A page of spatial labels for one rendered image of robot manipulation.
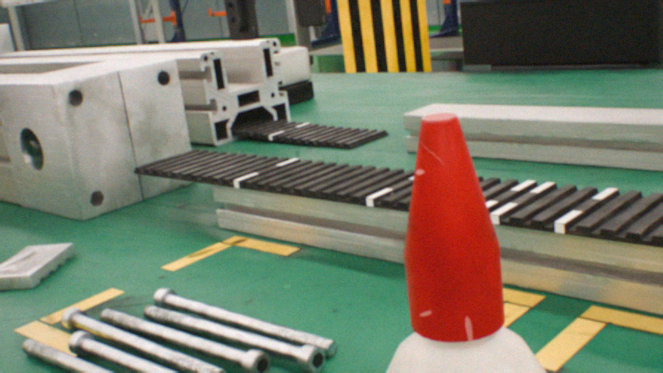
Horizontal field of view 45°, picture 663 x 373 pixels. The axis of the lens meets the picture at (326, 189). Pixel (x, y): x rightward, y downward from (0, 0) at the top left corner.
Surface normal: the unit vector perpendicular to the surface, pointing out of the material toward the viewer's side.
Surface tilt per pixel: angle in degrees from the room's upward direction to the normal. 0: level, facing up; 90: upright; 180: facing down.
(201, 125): 90
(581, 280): 90
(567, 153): 90
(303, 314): 0
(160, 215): 0
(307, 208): 90
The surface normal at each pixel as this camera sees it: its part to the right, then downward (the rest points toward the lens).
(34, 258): -0.13, -0.96
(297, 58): 0.73, 0.09
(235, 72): -0.68, 0.28
